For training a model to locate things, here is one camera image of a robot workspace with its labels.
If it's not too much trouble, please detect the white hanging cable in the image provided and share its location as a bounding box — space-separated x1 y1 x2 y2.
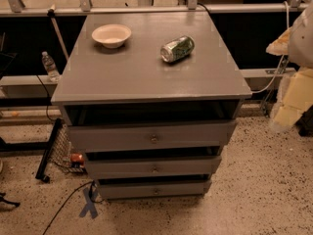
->
250 1 291 95

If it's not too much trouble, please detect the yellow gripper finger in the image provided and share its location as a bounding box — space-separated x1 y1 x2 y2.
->
266 28 291 56
269 67 313 131

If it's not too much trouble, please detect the grey drawer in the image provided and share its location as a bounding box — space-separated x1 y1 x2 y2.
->
69 120 236 153
98 179 211 200
85 156 221 179

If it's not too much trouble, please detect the black floor cable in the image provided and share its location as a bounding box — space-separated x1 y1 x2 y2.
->
41 180 99 235

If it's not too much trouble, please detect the orange red small object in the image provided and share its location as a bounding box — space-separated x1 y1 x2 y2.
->
70 153 84 168

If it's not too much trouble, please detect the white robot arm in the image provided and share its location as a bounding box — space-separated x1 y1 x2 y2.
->
266 2 313 132

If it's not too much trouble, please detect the grey drawer cabinet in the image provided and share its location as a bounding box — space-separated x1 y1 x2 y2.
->
52 12 251 188

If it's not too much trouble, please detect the grey bottom drawer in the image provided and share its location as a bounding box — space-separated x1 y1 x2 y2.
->
98 179 211 200

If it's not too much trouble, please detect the grey top drawer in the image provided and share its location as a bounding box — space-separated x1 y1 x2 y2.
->
69 120 236 153

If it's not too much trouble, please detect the white bowl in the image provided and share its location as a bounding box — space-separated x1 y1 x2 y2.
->
92 24 132 49

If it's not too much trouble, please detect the wooden stick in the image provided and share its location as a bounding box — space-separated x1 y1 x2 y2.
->
47 4 68 61

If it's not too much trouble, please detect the black mesh rack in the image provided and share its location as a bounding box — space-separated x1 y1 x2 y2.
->
35 118 85 183

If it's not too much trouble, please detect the clear plastic water bottle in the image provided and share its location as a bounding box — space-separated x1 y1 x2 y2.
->
42 51 60 82

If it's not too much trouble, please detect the metal rail frame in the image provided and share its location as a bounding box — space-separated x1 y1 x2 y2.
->
0 0 313 18

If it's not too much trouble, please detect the blue tape cross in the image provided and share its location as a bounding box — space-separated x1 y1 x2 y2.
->
79 188 98 219

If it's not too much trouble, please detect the green soda can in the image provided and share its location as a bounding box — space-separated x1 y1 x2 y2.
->
160 36 195 63

